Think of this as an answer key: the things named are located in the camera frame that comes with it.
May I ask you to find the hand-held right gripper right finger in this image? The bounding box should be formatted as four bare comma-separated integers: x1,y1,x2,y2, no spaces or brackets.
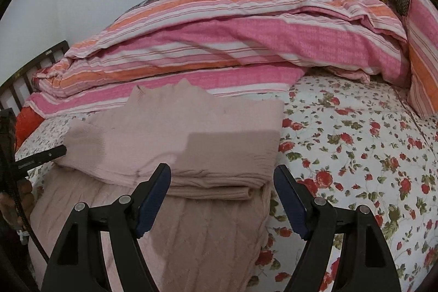
274,165,401,292

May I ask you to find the pink orange striped quilt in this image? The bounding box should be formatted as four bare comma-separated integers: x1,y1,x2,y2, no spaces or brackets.
25,0,411,118

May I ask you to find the pink knit sweater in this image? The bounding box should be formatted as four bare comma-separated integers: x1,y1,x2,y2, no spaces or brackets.
27,78,285,292

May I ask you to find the red floral bedsheet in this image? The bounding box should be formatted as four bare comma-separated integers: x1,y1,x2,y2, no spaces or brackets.
15,71,438,292

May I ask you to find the pink orange striped pillow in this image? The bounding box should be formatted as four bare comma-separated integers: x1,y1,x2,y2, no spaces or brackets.
405,0,438,120

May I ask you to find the person's left hand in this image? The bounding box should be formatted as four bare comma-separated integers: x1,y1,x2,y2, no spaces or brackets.
0,181,35,234

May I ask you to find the orange red cloth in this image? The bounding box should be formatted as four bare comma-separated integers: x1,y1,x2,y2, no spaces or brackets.
14,106,45,149

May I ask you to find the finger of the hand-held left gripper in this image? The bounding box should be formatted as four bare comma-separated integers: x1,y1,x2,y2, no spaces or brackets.
14,146,68,174

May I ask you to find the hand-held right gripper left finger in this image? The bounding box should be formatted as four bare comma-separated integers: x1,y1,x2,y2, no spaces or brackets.
41,163,172,292

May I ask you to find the dark wooden headboard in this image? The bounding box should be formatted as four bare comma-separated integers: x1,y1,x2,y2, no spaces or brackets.
0,41,71,115

